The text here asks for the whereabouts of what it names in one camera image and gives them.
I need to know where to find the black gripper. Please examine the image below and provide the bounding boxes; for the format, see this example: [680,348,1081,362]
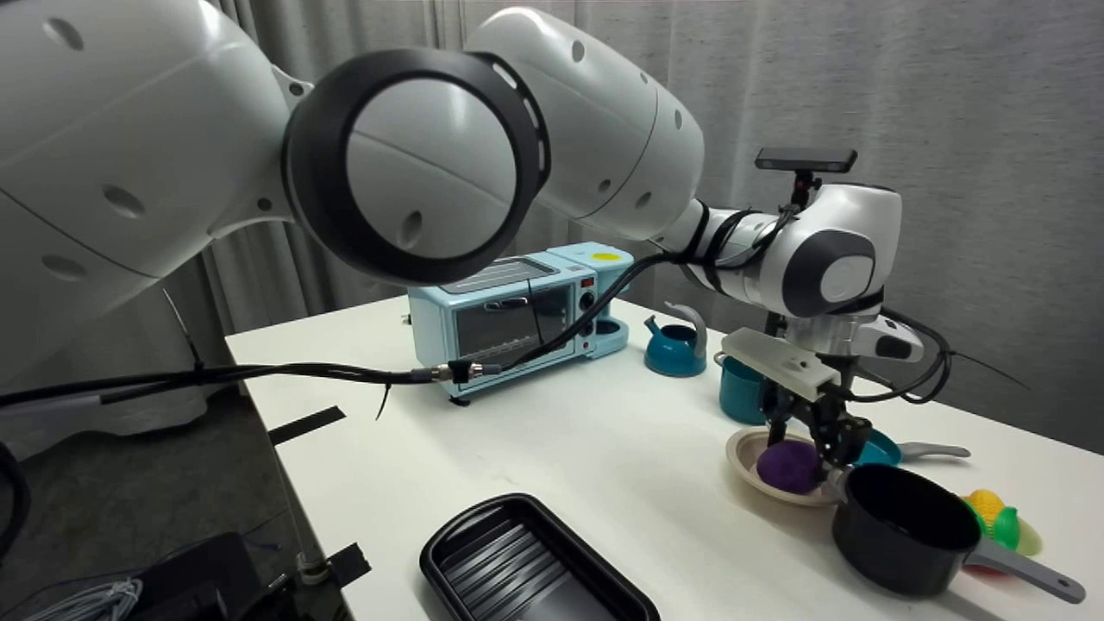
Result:
[767,364,879,469]

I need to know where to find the purple plush toy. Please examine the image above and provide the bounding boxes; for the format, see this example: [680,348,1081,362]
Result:
[756,438,831,497]

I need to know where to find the white bowl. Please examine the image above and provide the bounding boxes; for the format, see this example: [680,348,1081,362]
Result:
[720,423,850,509]

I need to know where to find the teal toy frying pan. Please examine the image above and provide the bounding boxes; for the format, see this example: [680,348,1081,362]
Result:
[856,426,978,469]

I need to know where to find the teal toy kettle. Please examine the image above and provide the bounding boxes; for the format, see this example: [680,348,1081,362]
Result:
[640,301,710,380]

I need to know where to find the yellow green toy vegetable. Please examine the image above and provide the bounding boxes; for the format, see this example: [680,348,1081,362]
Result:
[964,487,1048,562]

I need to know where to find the black ridged grill tray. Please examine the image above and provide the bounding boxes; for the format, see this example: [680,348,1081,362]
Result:
[419,494,665,621]

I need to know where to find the light blue toaster oven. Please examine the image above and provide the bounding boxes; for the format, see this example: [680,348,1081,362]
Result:
[409,237,640,408]

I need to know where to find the grey curtain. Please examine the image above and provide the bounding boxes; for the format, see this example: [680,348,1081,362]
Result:
[204,0,1104,451]

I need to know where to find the grey crumpled bag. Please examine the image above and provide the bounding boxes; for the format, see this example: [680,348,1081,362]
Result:
[20,571,149,621]

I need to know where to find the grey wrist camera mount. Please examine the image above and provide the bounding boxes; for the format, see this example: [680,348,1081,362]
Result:
[720,323,847,405]

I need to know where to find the black saucepan grey handle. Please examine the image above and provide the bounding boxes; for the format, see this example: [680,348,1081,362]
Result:
[828,462,1092,606]

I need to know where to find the black camera on floor stand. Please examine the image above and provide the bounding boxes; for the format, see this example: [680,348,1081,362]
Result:
[752,144,864,216]

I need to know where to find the black table edge bracket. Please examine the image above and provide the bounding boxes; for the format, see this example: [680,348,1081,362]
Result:
[266,405,349,448]
[300,541,373,595]

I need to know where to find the black robot cable harness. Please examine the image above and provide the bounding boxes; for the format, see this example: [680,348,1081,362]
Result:
[0,202,959,417]

